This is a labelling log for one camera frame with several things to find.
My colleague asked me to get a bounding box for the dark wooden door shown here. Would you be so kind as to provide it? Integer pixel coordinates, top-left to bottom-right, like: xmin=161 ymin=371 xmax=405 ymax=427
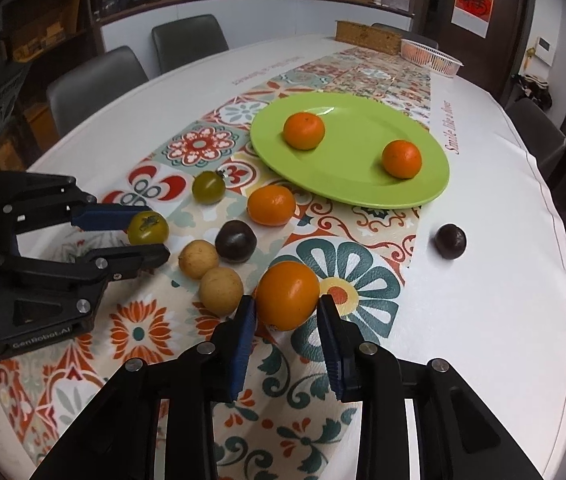
xmin=413 ymin=0 xmax=534 ymax=104

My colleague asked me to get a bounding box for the dark plum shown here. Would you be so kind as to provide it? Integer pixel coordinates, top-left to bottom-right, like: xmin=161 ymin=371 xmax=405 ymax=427
xmin=434 ymin=223 xmax=467 ymax=260
xmin=215 ymin=220 xmax=257 ymax=263

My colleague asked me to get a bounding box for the oval orange fruit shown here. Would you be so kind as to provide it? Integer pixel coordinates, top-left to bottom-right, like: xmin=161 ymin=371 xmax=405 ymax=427
xmin=255 ymin=261 xmax=320 ymax=332

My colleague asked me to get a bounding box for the grey chair near left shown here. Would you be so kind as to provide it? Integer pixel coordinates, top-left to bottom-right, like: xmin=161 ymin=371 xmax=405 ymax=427
xmin=47 ymin=46 xmax=149 ymax=138

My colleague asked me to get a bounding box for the grey chair right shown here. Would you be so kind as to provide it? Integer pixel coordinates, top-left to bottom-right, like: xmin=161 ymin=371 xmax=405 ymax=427
xmin=505 ymin=98 xmax=566 ymax=180

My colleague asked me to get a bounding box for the green tomato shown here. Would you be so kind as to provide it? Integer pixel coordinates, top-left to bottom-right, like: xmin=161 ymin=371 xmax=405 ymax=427
xmin=126 ymin=210 xmax=169 ymax=245
xmin=192 ymin=171 xmax=225 ymax=205

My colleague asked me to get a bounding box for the red calendar poster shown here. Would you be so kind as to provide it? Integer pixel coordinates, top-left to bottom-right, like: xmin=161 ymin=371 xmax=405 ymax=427
xmin=451 ymin=0 xmax=494 ymax=39

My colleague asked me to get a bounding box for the grey chair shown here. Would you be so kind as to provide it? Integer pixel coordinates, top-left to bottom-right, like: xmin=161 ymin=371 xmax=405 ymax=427
xmin=47 ymin=46 xmax=149 ymax=138
xmin=152 ymin=14 xmax=229 ymax=74
xmin=505 ymin=98 xmax=566 ymax=180

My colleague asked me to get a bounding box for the grey chair far left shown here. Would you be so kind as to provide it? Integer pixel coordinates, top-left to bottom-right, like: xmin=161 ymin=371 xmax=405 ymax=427
xmin=152 ymin=14 xmax=229 ymax=74

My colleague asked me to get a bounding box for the large orange mandarin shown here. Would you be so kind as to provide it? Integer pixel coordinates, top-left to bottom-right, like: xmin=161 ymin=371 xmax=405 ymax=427
xmin=282 ymin=112 xmax=325 ymax=151

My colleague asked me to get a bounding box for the beige longan fruit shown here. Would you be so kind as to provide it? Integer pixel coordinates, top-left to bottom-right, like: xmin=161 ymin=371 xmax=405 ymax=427
xmin=198 ymin=266 xmax=244 ymax=318
xmin=178 ymin=240 xmax=219 ymax=281

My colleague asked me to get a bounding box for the green plate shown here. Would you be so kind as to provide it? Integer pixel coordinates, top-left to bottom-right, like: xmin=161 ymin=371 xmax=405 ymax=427
xmin=249 ymin=92 xmax=450 ymax=209

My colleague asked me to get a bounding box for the wicker basket box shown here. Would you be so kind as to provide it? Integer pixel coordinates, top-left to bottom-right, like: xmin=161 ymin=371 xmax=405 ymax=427
xmin=335 ymin=21 xmax=402 ymax=55

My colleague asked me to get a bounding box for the patterned table cloth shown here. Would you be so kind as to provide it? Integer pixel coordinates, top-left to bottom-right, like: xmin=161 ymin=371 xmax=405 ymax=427
xmin=0 ymin=36 xmax=566 ymax=479

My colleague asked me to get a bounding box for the small orange kumquat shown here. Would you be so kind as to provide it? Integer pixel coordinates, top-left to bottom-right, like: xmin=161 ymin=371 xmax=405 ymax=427
xmin=246 ymin=185 xmax=296 ymax=226

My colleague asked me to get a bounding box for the white wall intercom panel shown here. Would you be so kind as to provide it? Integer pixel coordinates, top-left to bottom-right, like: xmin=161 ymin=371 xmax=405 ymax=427
xmin=534 ymin=36 xmax=555 ymax=66

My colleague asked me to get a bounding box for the white plastic fruit basket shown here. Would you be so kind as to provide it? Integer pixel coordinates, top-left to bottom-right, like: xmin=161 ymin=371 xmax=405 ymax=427
xmin=400 ymin=39 xmax=464 ymax=78

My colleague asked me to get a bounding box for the grey chair far end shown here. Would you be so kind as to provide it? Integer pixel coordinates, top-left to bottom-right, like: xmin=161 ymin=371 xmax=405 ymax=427
xmin=373 ymin=23 xmax=438 ymax=49

